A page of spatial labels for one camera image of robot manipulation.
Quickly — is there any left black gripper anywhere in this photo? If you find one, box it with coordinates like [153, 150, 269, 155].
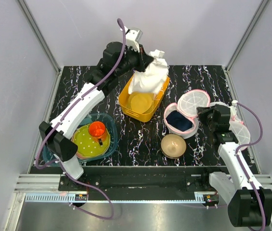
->
[116, 43, 154, 78]

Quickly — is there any white bra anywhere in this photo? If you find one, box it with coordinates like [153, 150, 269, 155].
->
[128, 50, 169, 95]

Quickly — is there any white mesh laundry bag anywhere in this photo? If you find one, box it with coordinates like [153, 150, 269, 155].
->
[163, 89, 211, 140]

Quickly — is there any navy blue bra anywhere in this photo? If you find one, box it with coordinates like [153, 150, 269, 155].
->
[166, 111, 193, 131]

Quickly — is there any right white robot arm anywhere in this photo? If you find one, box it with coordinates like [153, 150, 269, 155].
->
[197, 104, 272, 231]

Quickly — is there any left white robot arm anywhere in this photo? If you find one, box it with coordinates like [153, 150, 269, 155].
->
[38, 26, 153, 191]

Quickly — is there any flat pink-rimmed mesh bag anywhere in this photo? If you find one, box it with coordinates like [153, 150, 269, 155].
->
[229, 121, 250, 145]

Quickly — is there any beige bra in basket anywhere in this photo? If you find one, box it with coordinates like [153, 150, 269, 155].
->
[128, 92, 157, 114]

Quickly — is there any yellow plastic basket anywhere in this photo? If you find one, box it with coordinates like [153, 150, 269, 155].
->
[118, 76, 170, 122]

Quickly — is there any teal transparent tray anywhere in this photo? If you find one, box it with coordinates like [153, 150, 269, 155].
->
[42, 113, 118, 167]

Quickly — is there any orange plastic cup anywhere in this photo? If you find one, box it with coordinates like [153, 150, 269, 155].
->
[88, 121, 107, 142]

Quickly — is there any yellow-green dotted plate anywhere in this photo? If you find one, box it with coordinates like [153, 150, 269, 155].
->
[72, 121, 111, 160]

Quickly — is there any pink plate under green plate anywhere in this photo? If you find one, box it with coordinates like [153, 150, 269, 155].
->
[70, 137, 107, 160]

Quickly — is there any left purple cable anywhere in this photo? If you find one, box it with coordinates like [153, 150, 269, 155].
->
[35, 18, 127, 219]

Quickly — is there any purple cable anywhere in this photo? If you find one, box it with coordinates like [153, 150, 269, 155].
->
[35, 18, 127, 219]
[181, 102, 264, 231]

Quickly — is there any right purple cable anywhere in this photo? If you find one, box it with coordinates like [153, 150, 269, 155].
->
[181, 102, 264, 231]

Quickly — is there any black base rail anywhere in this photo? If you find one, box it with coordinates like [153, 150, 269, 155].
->
[58, 166, 230, 193]

